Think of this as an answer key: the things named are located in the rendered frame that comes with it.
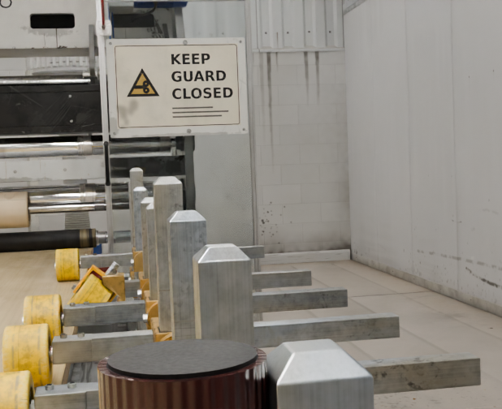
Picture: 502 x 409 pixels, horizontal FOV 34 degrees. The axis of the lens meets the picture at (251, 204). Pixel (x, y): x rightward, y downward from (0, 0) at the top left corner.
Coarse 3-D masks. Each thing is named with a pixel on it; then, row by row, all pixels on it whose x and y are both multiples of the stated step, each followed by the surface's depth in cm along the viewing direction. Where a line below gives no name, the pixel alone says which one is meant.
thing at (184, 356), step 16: (128, 352) 30; (144, 352) 30; (160, 352) 30; (176, 352) 30; (192, 352) 30; (208, 352) 30; (224, 352) 29; (240, 352) 29; (256, 352) 29; (112, 368) 28; (128, 368) 28; (144, 368) 28; (160, 368) 27; (176, 368) 27; (192, 368) 27; (208, 368) 27; (224, 368) 27; (240, 368) 28
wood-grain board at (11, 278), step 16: (0, 256) 268; (16, 256) 266; (32, 256) 264; (48, 256) 262; (0, 272) 227; (16, 272) 226; (32, 272) 224; (48, 272) 223; (80, 272) 220; (0, 288) 196; (16, 288) 195; (32, 288) 194; (48, 288) 193; (64, 288) 192; (0, 304) 172; (16, 304) 171; (64, 304) 169; (0, 320) 154; (16, 320) 153; (0, 336) 139; (0, 352) 126; (0, 368) 116; (64, 368) 115; (64, 384) 112
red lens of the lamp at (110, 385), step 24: (264, 360) 29; (120, 384) 27; (144, 384) 26; (168, 384) 26; (192, 384) 26; (216, 384) 27; (240, 384) 27; (264, 384) 28; (120, 408) 27; (144, 408) 27; (168, 408) 26; (192, 408) 26; (216, 408) 27; (240, 408) 27; (264, 408) 28
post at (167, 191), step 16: (160, 192) 102; (176, 192) 102; (160, 208) 102; (176, 208) 102; (160, 224) 102; (160, 240) 102; (160, 256) 102; (160, 272) 102; (160, 288) 102; (160, 304) 102; (160, 320) 103
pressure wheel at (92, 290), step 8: (88, 280) 153; (96, 280) 154; (80, 288) 152; (88, 288) 152; (96, 288) 153; (104, 288) 154; (72, 296) 157; (80, 296) 152; (88, 296) 152; (96, 296) 153; (104, 296) 153
